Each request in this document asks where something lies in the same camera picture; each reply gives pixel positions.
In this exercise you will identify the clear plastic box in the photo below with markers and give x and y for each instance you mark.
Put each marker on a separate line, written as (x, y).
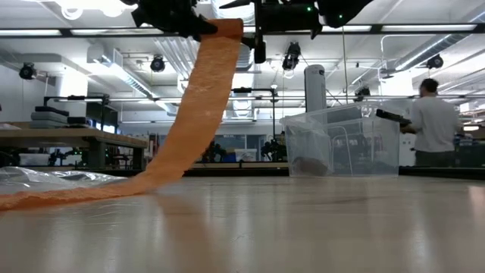
(360, 151)

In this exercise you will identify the red cabinet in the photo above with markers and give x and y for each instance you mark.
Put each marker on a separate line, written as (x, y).
(154, 151)

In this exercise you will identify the blue background box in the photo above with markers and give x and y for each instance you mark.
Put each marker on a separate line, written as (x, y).
(229, 157)

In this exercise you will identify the clear plastic zip bag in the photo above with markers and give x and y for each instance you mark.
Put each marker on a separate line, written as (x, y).
(307, 144)

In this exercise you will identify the orange elastic bandage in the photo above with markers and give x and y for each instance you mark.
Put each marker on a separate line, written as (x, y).
(197, 113)

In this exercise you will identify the storage shelf rack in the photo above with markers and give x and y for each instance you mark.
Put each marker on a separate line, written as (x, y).
(471, 151)

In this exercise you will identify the wooden workbench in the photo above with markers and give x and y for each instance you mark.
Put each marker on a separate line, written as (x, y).
(76, 136)

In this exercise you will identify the black background robot arm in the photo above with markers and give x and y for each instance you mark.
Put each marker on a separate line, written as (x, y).
(273, 149)
(216, 151)

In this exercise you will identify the person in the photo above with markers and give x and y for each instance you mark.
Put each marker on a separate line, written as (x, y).
(433, 121)

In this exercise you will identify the stacked grey pads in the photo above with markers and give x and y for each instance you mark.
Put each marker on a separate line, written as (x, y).
(49, 117)

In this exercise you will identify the crumpled clear plastic bag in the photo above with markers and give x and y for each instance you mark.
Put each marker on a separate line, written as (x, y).
(57, 178)

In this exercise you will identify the background wooden table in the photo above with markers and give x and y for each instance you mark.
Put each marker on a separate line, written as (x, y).
(242, 165)

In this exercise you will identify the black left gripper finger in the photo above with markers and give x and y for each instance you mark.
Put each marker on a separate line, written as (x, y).
(204, 29)

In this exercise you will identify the clear background storage bin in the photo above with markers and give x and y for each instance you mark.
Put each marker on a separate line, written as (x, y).
(245, 155)

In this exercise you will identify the black aluminium rig frame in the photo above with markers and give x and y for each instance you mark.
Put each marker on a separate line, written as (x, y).
(38, 32)

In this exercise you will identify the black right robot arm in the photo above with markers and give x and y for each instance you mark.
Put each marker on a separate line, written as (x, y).
(341, 11)

